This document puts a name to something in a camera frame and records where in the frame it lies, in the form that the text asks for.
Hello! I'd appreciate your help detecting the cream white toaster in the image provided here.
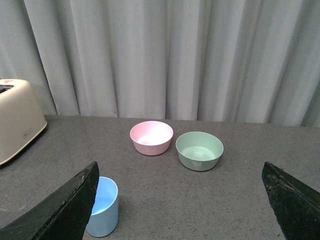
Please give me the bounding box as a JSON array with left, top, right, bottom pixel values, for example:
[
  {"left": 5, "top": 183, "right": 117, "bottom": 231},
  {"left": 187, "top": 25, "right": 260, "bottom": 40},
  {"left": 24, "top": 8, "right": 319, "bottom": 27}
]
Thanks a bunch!
[{"left": 0, "top": 79, "right": 47, "bottom": 165}]

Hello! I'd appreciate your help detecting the pink plastic bowl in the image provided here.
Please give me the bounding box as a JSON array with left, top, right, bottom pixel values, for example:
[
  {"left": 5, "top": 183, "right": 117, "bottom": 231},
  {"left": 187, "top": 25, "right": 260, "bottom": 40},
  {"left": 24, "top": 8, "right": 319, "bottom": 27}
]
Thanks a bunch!
[{"left": 129, "top": 120, "right": 174, "bottom": 156}]

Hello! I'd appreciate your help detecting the light blue plastic cup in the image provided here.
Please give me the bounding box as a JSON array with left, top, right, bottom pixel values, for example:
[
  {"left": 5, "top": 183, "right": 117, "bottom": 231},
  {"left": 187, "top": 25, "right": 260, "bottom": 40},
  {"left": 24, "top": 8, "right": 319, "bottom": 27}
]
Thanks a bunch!
[{"left": 86, "top": 176, "right": 119, "bottom": 238}]

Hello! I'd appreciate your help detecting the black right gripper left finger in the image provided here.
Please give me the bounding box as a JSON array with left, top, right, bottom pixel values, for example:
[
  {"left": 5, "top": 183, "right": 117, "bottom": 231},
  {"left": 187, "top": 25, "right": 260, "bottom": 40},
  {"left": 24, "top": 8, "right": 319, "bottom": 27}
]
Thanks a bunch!
[{"left": 0, "top": 161, "right": 100, "bottom": 240}]

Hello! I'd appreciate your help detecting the green plastic bowl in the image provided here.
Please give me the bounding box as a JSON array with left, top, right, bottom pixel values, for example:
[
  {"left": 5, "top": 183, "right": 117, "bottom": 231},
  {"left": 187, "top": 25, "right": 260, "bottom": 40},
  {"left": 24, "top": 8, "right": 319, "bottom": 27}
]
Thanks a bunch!
[{"left": 175, "top": 131, "right": 224, "bottom": 172}]

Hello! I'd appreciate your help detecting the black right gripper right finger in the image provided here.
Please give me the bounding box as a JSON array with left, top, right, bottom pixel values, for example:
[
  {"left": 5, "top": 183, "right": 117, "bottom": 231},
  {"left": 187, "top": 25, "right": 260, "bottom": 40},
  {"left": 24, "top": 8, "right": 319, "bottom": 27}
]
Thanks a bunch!
[{"left": 261, "top": 162, "right": 320, "bottom": 240}]

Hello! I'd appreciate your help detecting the grey pleated curtain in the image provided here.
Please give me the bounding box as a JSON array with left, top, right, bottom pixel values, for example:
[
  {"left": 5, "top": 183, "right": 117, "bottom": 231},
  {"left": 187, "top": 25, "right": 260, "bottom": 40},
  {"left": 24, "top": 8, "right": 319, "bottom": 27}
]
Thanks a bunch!
[{"left": 0, "top": 0, "right": 320, "bottom": 127}]

